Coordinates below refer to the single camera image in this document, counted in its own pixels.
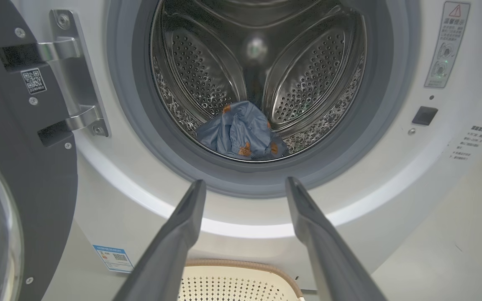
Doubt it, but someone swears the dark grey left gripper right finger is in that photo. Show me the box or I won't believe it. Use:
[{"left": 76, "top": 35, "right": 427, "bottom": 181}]
[{"left": 285, "top": 176, "right": 388, "bottom": 301}]

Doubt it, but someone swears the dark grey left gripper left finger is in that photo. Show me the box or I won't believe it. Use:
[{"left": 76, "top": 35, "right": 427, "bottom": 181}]
[{"left": 113, "top": 179, "right": 207, "bottom": 301}]

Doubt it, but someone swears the washing machine glass door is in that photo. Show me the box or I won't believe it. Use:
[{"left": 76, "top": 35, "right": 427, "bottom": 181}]
[{"left": 0, "top": 0, "right": 78, "bottom": 301}]

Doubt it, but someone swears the white front-load washing machine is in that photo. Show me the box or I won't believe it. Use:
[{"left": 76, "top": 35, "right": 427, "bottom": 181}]
[{"left": 11, "top": 0, "right": 482, "bottom": 301}]

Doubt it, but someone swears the stainless steel washer drum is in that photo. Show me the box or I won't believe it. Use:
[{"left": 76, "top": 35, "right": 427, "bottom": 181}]
[{"left": 150, "top": 0, "right": 368, "bottom": 161}]

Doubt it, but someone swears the metal washer door hinge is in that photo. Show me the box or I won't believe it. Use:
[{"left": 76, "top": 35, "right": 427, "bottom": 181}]
[{"left": 0, "top": 9, "right": 110, "bottom": 147}]

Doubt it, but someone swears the blue energy label sticker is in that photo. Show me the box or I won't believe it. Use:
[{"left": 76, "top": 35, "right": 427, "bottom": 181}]
[{"left": 92, "top": 245, "right": 134, "bottom": 273}]

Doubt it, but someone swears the cream perforated laundry basket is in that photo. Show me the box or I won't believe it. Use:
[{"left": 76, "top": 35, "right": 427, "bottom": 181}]
[{"left": 178, "top": 258, "right": 305, "bottom": 301}]

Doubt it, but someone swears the printed text label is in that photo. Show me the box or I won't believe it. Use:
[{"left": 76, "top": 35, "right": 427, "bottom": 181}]
[{"left": 450, "top": 125, "right": 482, "bottom": 161}]

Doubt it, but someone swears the small QR code sticker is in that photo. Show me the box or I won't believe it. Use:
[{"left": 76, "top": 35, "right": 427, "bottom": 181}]
[{"left": 21, "top": 68, "right": 47, "bottom": 95}]

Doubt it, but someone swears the grey warning sticker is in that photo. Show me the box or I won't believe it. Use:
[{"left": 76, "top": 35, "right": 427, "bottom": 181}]
[{"left": 424, "top": 1, "right": 471, "bottom": 89}]

